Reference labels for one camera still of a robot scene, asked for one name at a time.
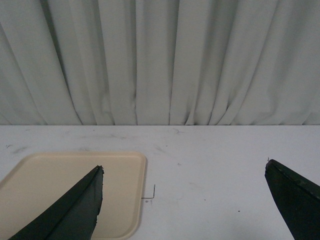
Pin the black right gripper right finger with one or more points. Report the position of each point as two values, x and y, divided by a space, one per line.
297 199

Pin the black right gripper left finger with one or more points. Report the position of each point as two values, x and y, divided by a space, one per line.
73 216

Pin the beige rectangular plastic tray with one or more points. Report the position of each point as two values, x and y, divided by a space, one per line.
38 180

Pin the white pleated curtain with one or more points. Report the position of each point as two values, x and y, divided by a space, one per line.
160 62

